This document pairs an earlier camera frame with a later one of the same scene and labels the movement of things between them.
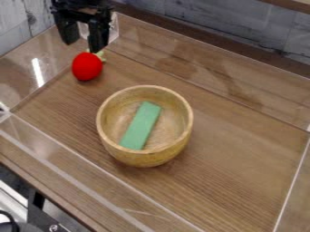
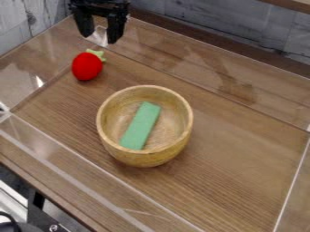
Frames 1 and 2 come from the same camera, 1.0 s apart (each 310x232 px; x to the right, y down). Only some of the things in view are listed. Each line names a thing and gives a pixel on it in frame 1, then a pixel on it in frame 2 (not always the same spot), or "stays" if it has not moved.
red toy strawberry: x=86 y=64 stays
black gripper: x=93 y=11 -> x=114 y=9
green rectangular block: x=140 y=125 stays
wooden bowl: x=144 y=125 stays
